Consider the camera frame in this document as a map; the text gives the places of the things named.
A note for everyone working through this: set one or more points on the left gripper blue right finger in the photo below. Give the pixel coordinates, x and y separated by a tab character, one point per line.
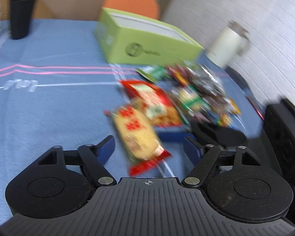
193	149

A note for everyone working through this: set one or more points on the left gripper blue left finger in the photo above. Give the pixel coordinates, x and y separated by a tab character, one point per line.
105	149

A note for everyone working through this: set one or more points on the red cracker packet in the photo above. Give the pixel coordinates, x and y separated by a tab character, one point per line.
139	139

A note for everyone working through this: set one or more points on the green biscuit packet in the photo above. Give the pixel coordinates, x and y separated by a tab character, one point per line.
188	101

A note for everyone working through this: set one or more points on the white orange small packet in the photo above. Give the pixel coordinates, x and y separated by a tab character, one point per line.
232	107

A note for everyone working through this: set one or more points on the red chips bag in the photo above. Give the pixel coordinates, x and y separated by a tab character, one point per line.
152	101

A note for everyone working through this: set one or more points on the silver foil snack packet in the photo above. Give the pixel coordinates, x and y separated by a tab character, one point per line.
204	80

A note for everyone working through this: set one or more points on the red orange label snack bar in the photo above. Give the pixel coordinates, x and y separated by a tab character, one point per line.
177	72

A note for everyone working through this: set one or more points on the small green candy packet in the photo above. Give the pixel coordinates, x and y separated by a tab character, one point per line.
152	73

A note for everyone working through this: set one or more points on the blue cookie packet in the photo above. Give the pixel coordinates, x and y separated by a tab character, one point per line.
222	119

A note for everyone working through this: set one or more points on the black power strip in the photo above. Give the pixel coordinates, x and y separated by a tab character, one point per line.
237	78

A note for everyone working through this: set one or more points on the blue striped tablecloth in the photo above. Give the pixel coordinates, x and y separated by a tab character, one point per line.
55	87

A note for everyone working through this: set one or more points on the cream thermos jug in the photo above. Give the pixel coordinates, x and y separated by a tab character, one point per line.
233	40

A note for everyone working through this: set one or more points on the green cardboard box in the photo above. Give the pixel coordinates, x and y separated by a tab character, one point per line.
128	38

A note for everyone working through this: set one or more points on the orange chair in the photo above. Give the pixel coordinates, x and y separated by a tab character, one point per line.
147	8

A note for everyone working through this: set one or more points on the black tumbler cup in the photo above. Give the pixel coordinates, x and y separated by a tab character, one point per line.
20	18

